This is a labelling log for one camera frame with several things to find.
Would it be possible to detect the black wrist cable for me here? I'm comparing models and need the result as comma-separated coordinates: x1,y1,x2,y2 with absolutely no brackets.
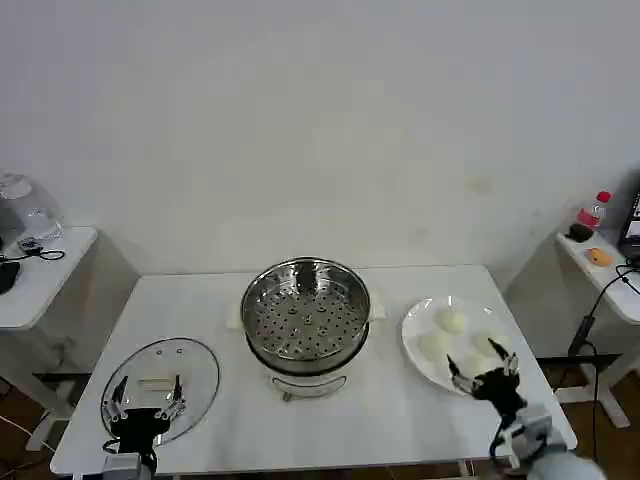
102,438,158,477
488,410,517,460

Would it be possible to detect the red capped drink bottle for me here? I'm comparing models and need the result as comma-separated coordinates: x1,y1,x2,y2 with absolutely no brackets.
576,189,614,237

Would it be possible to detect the long black power cable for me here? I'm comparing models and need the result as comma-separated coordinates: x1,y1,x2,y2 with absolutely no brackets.
567,263,640,466

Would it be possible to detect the white round plate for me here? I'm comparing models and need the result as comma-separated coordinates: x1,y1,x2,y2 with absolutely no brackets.
400,295,517,397

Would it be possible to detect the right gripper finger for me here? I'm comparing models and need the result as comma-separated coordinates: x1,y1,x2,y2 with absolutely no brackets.
445,353,480,397
487,337,520,377

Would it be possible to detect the black pouch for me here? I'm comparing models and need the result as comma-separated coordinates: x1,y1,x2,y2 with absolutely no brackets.
0,259,22,296

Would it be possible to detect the thin black looped cable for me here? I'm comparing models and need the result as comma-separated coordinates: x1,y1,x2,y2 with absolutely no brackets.
17,238,67,262

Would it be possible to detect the black laptop screen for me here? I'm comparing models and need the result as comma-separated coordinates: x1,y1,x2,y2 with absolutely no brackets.
616,172,640,257

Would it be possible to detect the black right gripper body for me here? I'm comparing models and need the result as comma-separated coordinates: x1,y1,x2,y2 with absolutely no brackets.
472,367,529,417

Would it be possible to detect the clear glass jar appliance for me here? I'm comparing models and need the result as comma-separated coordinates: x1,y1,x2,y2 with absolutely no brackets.
0,172,65,242

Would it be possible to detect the round glass lid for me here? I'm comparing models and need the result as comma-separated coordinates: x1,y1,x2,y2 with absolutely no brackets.
99,337,222,447

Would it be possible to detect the white steamed bun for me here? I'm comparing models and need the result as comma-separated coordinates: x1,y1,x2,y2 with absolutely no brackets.
437,308,468,334
457,354,485,378
418,332,451,361
471,331,512,358

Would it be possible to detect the perforated steel steamer basket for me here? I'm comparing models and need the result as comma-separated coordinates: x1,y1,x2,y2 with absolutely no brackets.
240,256,373,374

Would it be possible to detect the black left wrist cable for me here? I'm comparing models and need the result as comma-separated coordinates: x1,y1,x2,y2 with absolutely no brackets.
102,438,158,477

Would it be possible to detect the white desk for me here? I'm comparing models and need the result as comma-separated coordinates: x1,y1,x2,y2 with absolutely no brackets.
554,228,640,430

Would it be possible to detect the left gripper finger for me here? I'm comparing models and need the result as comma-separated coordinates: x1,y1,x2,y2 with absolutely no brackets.
154,373,188,420
102,375,130,422

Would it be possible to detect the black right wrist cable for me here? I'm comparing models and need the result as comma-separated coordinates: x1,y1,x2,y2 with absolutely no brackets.
488,410,517,460

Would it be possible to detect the orange computer mouse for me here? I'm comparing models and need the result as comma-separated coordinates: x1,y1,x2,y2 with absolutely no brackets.
585,246,615,267

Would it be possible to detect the white side table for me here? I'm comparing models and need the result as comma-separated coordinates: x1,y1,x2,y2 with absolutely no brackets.
0,225,99,417

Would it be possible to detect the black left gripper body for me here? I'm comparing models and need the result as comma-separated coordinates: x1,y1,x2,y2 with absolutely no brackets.
110,408,171,454

